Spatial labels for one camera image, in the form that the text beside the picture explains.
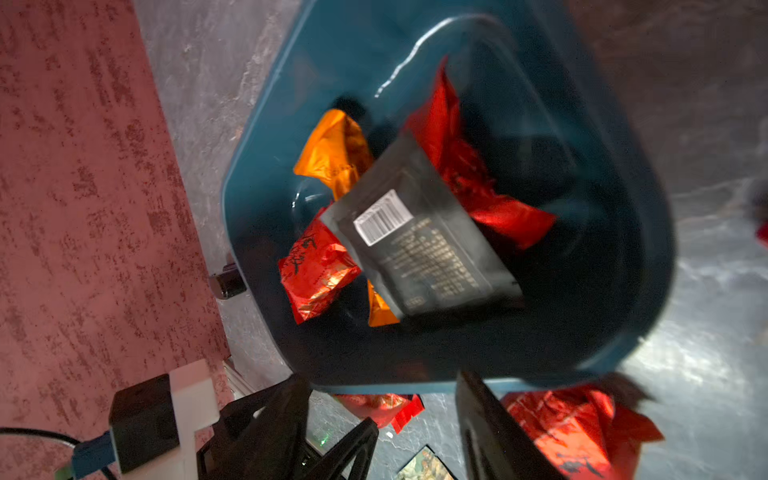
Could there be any small red tea bag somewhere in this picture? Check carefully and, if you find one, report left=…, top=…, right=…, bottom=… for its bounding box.
left=278, top=208, right=362, bottom=325

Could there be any teal plastic storage box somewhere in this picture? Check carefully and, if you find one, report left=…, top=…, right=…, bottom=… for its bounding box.
left=222, top=1, right=674, bottom=394

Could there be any orange foil tea bag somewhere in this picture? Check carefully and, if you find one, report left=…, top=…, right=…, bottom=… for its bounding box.
left=292, top=107, right=402, bottom=329

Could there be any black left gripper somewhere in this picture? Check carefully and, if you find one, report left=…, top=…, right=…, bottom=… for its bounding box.
left=197, top=374, right=379, bottom=479

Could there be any red foil tea bag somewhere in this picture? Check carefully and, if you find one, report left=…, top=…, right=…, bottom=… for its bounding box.
left=501, top=384, right=664, bottom=479
left=333, top=394, right=425, bottom=434
left=404, top=60, right=556, bottom=251

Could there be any black yellow tea pouch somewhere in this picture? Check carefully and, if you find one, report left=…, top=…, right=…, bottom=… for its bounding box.
left=394, top=446, right=455, bottom=480
left=321, top=134, right=524, bottom=321

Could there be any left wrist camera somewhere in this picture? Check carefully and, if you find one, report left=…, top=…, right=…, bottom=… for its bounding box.
left=53, top=359, right=220, bottom=479

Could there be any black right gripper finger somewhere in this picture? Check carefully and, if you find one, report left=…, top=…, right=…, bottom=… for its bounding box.
left=456, top=370, right=564, bottom=479

